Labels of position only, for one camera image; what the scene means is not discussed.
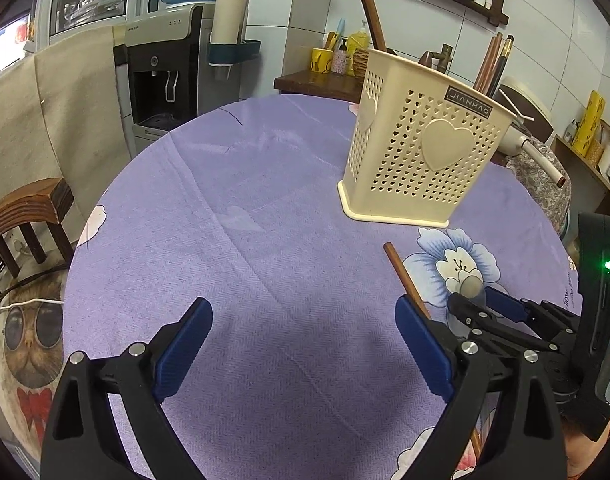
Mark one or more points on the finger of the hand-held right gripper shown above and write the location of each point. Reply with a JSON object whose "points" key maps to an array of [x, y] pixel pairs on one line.
{"points": [[490, 322], [507, 306]]}

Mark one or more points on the water dispenser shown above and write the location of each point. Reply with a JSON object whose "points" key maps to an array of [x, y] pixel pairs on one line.
{"points": [[160, 75]]}

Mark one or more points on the clear plastic spoon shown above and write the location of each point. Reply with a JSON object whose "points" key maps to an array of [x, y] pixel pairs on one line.
{"points": [[469, 287]]}

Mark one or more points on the cream frying pan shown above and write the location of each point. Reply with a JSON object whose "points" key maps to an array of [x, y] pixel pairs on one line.
{"points": [[535, 152]]}

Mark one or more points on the blue plastic rack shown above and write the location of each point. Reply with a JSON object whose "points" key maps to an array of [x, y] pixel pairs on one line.
{"points": [[240, 52]]}

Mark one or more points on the wooden chair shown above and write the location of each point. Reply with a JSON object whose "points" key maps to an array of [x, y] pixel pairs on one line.
{"points": [[25, 210]]}

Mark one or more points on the cat print cushion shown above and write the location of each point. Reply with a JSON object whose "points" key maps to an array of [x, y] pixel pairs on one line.
{"points": [[25, 360]]}

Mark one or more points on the bronze faucet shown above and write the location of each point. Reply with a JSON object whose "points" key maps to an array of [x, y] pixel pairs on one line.
{"points": [[442, 57]]}

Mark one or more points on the floral patterned cloth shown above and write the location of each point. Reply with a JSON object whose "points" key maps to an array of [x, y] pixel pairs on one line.
{"points": [[540, 185]]}

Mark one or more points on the dark chopstick with gold tip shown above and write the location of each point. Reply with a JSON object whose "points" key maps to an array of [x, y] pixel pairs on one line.
{"points": [[505, 57]]}

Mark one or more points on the cream rice cooker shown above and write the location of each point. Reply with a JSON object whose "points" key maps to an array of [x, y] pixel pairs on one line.
{"points": [[527, 105]]}

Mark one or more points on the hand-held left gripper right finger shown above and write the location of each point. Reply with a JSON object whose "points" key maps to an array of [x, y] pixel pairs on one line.
{"points": [[425, 355]]}

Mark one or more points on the yellow mug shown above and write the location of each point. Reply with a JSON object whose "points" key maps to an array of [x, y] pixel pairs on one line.
{"points": [[321, 62]]}

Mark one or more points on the yellow packet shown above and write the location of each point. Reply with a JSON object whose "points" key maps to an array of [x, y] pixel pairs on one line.
{"points": [[590, 120]]}

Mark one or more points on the person's right hand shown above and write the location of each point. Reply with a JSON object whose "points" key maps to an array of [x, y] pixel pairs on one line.
{"points": [[585, 455]]}

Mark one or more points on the cream plastic utensil holder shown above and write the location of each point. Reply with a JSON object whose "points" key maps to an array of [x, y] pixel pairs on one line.
{"points": [[415, 160]]}

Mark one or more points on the purple floral tablecloth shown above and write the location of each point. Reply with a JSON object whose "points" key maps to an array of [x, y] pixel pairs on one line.
{"points": [[285, 235]]}

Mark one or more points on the wooden side cabinet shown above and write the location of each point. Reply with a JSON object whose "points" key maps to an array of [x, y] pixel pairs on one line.
{"points": [[585, 175]]}

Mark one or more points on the wooden counter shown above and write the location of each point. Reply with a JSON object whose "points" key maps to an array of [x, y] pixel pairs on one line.
{"points": [[310, 85]]}

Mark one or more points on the light blue toothbrush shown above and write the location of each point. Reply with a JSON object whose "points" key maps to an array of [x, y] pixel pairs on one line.
{"points": [[340, 35]]}

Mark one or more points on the beige cloth cover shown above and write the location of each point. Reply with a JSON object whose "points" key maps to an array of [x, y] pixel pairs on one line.
{"points": [[70, 110]]}

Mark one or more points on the pink patterned cup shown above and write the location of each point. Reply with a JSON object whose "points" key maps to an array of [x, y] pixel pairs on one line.
{"points": [[341, 62]]}

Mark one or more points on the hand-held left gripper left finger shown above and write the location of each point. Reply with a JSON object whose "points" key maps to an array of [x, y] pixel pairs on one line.
{"points": [[185, 350]]}

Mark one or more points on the yellow soap bottle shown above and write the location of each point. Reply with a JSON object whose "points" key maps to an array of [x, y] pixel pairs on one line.
{"points": [[359, 45]]}

